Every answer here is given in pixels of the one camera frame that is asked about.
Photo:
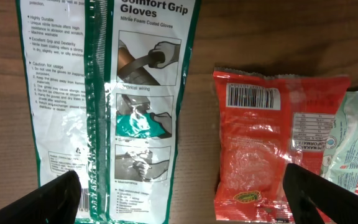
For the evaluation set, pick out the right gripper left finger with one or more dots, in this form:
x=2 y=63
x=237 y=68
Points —
x=54 y=203

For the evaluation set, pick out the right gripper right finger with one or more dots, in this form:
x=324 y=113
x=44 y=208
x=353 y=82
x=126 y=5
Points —
x=309 y=194

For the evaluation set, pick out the mint green wet wipes pack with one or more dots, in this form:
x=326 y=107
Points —
x=340 y=158

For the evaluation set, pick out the red Nescafe coffee pack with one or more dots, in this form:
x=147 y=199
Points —
x=266 y=123

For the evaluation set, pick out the green white 3M package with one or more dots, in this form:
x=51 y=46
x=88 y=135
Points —
x=105 y=82

